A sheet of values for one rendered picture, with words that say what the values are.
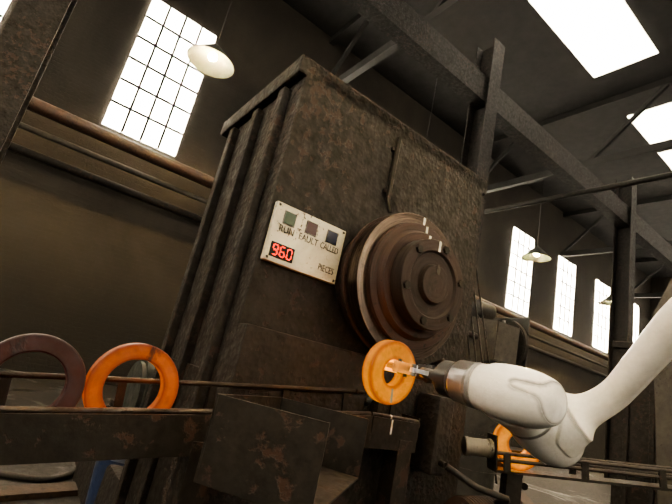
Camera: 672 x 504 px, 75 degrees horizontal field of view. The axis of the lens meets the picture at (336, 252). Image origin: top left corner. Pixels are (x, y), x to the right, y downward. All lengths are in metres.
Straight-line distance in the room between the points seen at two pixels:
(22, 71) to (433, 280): 3.22
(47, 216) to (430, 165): 6.06
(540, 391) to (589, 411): 0.17
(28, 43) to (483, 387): 3.66
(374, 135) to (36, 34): 2.88
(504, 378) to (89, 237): 6.70
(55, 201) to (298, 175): 6.04
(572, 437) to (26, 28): 3.87
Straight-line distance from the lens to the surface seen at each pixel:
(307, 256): 1.33
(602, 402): 0.99
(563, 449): 1.00
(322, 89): 1.54
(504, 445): 1.62
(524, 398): 0.85
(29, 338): 1.00
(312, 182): 1.40
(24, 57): 3.90
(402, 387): 1.14
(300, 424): 0.73
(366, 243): 1.30
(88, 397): 1.02
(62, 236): 7.15
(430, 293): 1.34
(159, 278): 7.31
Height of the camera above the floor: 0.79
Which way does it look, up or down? 16 degrees up
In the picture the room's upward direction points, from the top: 13 degrees clockwise
